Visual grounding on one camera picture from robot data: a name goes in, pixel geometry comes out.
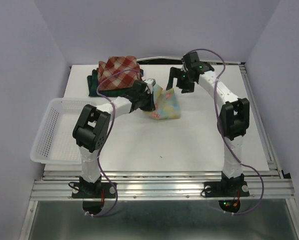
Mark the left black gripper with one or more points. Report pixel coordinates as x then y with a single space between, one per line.
151 106

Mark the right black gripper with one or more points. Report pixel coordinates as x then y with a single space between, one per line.
174 73

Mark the pastel floral skirt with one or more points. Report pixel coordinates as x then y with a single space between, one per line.
166 104

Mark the red plaid skirt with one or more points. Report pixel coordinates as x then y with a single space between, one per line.
119 62

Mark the green plaid skirt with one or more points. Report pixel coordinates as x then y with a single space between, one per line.
93 87

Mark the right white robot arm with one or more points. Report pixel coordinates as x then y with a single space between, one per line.
232 119

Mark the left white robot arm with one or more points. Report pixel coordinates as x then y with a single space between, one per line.
94 124

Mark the white plastic basket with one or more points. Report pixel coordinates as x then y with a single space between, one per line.
54 143

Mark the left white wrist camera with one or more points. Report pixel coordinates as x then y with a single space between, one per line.
150 83

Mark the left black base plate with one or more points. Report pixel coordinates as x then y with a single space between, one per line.
106 191

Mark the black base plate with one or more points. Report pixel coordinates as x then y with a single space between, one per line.
106 191
218 189

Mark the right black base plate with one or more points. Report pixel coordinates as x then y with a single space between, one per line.
218 189

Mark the aluminium frame rail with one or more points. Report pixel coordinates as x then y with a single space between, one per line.
160 185

